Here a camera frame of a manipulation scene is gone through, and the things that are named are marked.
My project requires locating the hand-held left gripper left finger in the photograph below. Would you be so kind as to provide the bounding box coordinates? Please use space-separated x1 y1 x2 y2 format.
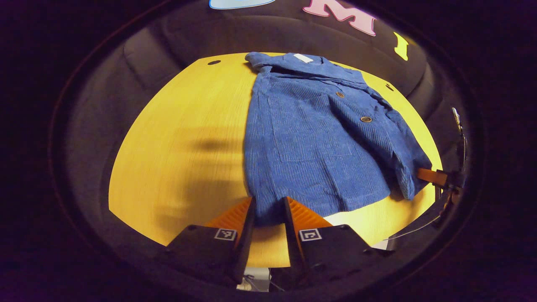
166 196 257 290

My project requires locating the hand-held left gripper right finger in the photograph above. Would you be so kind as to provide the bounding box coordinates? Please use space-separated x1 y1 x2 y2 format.
282 196 395 290

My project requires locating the blue corduroy shirt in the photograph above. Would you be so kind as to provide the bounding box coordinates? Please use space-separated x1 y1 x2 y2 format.
243 51 433 227

